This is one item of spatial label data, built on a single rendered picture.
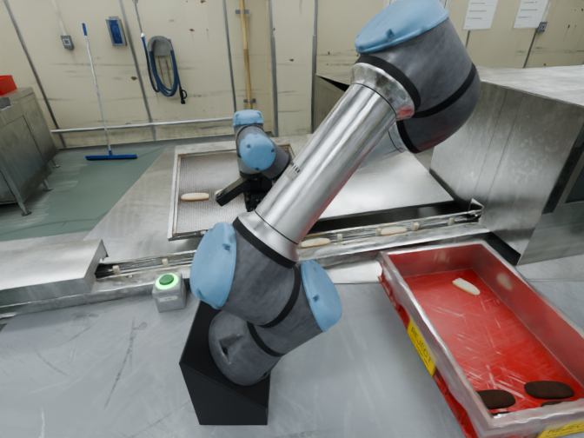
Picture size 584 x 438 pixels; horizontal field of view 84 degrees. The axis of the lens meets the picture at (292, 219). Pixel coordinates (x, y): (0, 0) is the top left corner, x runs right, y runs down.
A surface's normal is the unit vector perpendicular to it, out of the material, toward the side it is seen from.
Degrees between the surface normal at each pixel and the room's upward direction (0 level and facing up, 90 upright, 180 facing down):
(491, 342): 0
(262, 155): 90
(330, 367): 0
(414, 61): 65
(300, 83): 90
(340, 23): 90
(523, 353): 0
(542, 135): 90
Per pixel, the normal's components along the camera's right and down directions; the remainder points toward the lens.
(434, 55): 0.33, 0.36
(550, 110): -0.98, 0.13
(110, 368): -0.01, -0.84
